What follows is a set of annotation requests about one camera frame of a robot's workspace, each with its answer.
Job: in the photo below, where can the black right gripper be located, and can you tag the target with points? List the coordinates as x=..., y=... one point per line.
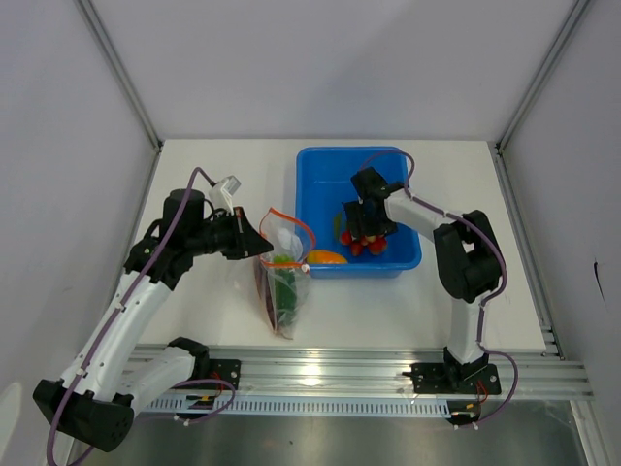
x=354, y=212

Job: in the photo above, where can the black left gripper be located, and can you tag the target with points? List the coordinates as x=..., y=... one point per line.
x=252, y=242

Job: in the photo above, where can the green grape bunch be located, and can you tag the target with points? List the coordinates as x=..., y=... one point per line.
x=284, y=261

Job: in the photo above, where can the red lychee bunch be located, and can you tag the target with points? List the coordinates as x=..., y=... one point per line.
x=374, y=245

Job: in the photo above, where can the clear zip top bag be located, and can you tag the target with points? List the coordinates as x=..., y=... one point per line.
x=292, y=237

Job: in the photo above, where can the green cucumber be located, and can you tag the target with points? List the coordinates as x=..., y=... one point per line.
x=286, y=297

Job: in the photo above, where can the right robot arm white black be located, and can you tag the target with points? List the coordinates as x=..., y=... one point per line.
x=471, y=268

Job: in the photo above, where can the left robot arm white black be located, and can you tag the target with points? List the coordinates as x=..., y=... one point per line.
x=92, y=401

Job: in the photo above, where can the blue plastic bin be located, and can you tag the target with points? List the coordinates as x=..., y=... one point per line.
x=323, y=185

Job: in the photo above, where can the orange mango slice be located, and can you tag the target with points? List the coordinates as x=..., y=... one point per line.
x=325, y=257

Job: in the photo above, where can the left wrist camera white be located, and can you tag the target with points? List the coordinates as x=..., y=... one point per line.
x=221, y=194

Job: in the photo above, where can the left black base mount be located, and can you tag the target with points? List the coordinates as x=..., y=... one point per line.
x=213, y=371

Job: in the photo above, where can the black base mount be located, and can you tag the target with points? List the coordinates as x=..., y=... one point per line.
x=442, y=378
x=213, y=371

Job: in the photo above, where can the aluminium mounting rail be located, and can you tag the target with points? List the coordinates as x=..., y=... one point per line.
x=378, y=373

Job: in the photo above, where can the right aluminium frame post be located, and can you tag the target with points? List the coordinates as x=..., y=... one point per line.
x=551, y=59

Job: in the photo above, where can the aluminium frame post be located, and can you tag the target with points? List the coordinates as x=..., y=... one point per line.
x=551, y=59
x=105, y=44

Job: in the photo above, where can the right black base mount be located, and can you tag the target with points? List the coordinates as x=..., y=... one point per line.
x=442, y=378

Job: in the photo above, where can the white slotted cable duct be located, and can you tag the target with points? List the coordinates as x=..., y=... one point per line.
x=178, y=403

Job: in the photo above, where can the left aluminium frame post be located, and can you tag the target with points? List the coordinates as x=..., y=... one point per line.
x=105, y=44

